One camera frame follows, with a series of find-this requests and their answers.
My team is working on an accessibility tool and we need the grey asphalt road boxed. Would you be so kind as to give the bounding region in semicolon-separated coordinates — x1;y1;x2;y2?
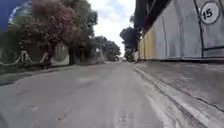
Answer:
0;61;174;128

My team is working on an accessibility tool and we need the row of trees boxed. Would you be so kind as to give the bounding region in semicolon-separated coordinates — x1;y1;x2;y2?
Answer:
63;0;122;66

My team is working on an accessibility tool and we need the grey concrete wall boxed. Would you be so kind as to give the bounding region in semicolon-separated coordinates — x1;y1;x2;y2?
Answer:
137;0;224;62

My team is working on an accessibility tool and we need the grey concrete sidewalk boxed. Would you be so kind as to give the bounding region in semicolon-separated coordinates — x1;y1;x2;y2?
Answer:
132;60;224;128

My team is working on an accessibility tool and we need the dark kerb strip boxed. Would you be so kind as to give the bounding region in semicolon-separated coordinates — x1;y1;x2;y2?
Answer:
0;63;101;87

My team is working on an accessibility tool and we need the pale fence wall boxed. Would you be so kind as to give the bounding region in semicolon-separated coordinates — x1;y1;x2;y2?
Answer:
0;42;71;68

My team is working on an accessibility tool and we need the reddish leafy tree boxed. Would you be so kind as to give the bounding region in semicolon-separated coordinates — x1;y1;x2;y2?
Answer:
23;0;80;68

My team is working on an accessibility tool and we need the dark tree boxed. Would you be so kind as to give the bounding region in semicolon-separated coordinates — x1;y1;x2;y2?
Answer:
119;26;140;63

